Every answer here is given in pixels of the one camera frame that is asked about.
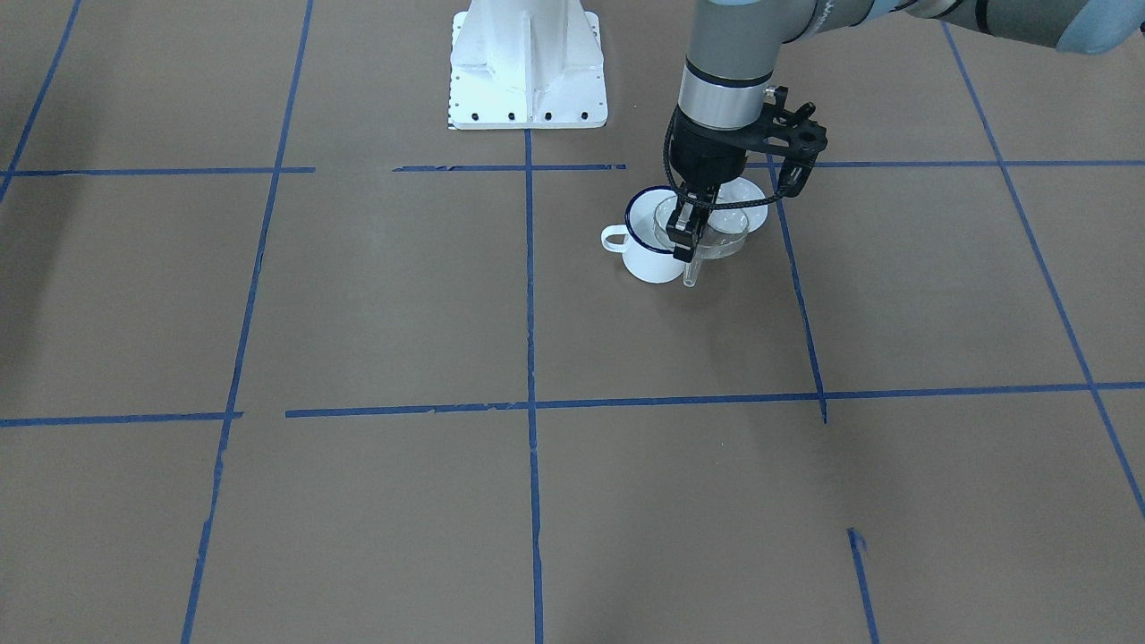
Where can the white enamel cup lid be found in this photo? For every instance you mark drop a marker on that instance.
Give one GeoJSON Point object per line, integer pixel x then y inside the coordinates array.
{"type": "Point", "coordinates": [739, 220]}

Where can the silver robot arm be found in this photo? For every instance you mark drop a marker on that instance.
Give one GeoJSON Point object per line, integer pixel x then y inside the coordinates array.
{"type": "Point", "coordinates": [726, 108]}

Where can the white enamel mug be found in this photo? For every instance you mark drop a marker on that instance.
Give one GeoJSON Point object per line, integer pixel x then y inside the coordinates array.
{"type": "Point", "coordinates": [635, 241]}

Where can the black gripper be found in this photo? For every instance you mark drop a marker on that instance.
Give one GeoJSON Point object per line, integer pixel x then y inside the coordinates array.
{"type": "Point", "coordinates": [707, 157]}

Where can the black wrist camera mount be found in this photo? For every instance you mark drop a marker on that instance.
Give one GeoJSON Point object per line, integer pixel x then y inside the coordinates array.
{"type": "Point", "coordinates": [792, 135]}

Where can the white camera pedestal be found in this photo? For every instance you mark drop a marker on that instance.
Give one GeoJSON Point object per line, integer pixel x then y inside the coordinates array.
{"type": "Point", "coordinates": [526, 64]}

